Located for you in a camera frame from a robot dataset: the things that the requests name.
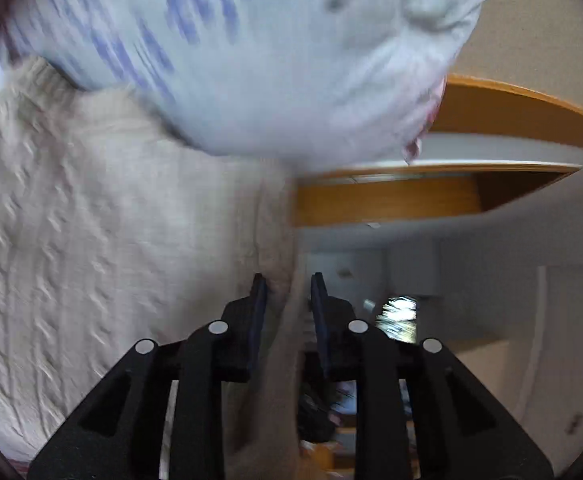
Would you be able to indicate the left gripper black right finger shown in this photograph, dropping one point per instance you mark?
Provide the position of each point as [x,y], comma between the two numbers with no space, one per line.
[421,413]

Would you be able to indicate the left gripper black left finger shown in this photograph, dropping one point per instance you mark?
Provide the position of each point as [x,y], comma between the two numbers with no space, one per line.
[116,431]

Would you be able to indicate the cream cable-knit sweater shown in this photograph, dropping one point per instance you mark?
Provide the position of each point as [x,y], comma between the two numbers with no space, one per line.
[112,230]

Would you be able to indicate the white pillow with blue print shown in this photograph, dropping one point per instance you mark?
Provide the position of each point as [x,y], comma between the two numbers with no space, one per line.
[318,83]

